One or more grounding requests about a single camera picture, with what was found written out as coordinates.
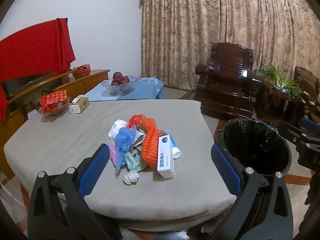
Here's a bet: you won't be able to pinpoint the black lined trash bin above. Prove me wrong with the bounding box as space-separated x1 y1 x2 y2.
215 118 292 176

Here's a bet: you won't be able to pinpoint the blue white paper cup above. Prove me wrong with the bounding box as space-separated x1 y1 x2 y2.
132 132 145 147

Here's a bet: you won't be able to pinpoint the blue white tube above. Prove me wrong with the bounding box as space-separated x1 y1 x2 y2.
165 130 182 159

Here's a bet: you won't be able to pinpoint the mint green glove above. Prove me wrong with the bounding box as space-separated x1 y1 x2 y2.
125 148 148 172

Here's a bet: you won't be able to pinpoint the red apples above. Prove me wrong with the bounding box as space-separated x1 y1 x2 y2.
111 72 130 86

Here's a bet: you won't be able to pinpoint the glass candy dish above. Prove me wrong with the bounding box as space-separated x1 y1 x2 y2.
38 96 70 116

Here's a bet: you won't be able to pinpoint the red plastic bag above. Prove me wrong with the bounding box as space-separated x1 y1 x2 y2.
127 115 142 128

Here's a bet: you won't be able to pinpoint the red candy packet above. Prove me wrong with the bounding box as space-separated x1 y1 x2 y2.
40 90 69 115

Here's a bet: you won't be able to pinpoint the red pumpkin ornament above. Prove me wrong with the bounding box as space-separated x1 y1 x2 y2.
72 64 91 79

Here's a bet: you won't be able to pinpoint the white tissue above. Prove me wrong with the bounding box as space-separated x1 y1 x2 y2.
108 119 127 143

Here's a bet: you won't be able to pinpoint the dark wooden armchair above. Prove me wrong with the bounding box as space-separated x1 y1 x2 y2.
195 42 262 118
294 66 319 124

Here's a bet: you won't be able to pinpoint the beige tissue box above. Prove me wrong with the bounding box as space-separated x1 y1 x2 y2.
69 95 89 114

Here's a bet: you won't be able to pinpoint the white blue wipes box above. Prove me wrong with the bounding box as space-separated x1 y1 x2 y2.
157 129 175 179

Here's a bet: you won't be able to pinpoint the pink face mask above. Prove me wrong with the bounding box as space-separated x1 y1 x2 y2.
108 142 116 166

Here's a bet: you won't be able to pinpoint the green potted plant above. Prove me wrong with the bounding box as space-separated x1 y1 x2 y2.
259 62 306 103

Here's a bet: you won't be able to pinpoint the glass fruit bowl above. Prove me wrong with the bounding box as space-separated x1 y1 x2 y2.
101 76 138 95

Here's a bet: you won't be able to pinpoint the beige patterned curtain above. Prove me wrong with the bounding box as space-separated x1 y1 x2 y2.
140 0 319 90

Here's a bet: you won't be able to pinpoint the light blue tablecloth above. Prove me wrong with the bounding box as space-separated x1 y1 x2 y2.
85 77 164 102

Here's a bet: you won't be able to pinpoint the blue plastic bag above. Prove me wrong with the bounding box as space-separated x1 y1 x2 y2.
115 125 137 173

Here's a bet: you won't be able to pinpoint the dark wooden side table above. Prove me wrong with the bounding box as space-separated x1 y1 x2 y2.
254 83 305 127

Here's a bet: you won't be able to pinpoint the red cloth cover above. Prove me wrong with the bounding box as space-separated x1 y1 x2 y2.
0 17 76 122

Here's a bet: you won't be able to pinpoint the orange foam fruit net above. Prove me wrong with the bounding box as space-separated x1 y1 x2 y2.
140 114 159 170

